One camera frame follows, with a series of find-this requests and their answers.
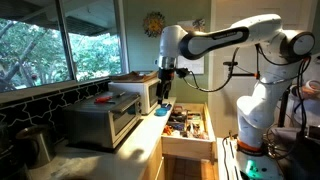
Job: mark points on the white paper on wall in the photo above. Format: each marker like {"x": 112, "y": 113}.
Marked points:
{"x": 195, "y": 65}

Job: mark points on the wooden tray stack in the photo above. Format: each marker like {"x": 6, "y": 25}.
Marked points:
{"x": 133, "y": 77}

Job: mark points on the white microwave oven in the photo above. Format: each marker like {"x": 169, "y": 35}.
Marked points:
{"x": 141, "y": 95}

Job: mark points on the robot base platform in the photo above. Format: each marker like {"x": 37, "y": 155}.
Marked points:
{"x": 253, "y": 165}

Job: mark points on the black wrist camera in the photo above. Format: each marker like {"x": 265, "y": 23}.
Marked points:
{"x": 182, "y": 72}

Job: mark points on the silver toaster oven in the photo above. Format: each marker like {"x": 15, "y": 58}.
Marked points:
{"x": 103, "y": 120}

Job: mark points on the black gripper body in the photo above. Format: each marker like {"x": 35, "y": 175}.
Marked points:
{"x": 165, "y": 75}

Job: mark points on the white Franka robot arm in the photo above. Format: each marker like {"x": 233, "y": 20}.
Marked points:
{"x": 260, "y": 100}

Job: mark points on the large glass window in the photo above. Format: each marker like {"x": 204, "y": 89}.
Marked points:
{"x": 60, "y": 43}

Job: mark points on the dark blue small bowl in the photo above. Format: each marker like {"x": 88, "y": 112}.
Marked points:
{"x": 166, "y": 106}

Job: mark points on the teal small bowl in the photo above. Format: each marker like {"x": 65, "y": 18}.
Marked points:
{"x": 160, "y": 111}

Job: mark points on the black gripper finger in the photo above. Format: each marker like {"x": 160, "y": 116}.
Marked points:
{"x": 160, "y": 95}
{"x": 167, "y": 90}

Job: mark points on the open wooden drawer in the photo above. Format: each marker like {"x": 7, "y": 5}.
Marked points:
{"x": 188, "y": 133}

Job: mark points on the sun wall decoration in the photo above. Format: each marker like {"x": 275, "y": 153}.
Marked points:
{"x": 154, "y": 24}

